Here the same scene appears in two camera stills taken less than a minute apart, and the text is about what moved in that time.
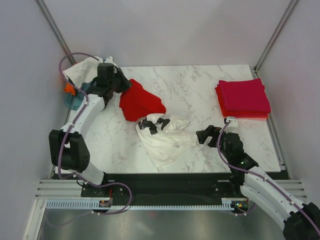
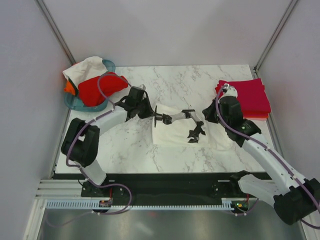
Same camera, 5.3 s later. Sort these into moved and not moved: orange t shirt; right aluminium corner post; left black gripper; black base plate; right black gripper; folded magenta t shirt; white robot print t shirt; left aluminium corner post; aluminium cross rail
Moved: right black gripper; left black gripper; white robot print t shirt
Not moved: left aluminium corner post; folded magenta t shirt; orange t shirt; black base plate; right aluminium corner post; aluminium cross rail
